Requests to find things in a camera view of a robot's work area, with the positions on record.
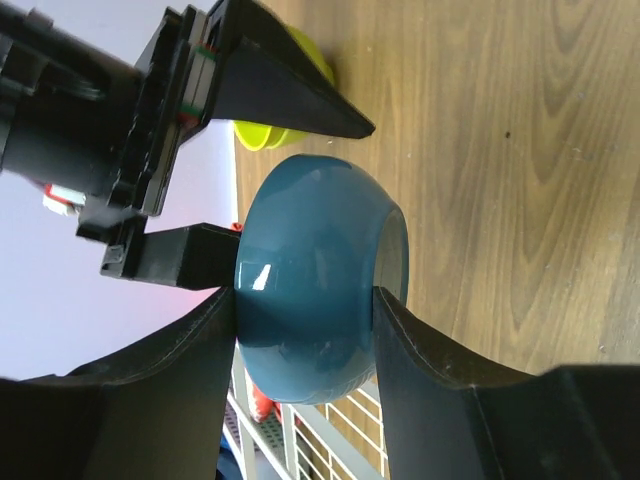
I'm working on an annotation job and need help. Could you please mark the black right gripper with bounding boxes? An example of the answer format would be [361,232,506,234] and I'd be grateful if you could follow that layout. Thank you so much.
[76,1,375,290]

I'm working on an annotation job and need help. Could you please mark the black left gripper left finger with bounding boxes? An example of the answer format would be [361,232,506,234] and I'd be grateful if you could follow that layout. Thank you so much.
[1,288,236,479]

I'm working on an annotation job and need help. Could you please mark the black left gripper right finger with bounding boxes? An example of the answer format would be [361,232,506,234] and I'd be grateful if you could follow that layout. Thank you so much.
[373,287,639,479]

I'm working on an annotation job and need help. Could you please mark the blue bowl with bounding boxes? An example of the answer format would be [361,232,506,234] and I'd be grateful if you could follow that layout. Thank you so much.
[234,154,409,405]

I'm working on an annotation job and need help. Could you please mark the lime green bowl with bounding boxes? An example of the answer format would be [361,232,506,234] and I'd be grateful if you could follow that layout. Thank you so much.
[233,121,307,152]
[287,25,335,85]

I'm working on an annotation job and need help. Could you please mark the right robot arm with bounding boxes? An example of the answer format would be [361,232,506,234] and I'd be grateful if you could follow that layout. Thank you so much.
[1,1,375,290]

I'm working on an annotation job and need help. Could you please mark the dark blue denim cloth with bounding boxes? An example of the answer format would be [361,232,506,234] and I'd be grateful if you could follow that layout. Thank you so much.
[215,446,244,480]

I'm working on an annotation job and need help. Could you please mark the red white tie-dye towel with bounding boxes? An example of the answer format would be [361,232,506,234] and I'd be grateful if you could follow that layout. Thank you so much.
[249,385,274,423]

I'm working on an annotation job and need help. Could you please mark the white plastic basket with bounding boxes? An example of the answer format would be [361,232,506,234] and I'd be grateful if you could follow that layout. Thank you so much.
[222,402,295,479]

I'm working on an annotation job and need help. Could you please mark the white wire dish rack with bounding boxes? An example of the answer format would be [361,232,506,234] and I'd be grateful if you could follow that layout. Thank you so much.
[227,352,391,479]

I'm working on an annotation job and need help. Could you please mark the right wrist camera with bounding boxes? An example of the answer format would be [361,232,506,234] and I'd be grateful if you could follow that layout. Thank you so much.
[42,184,86,216]

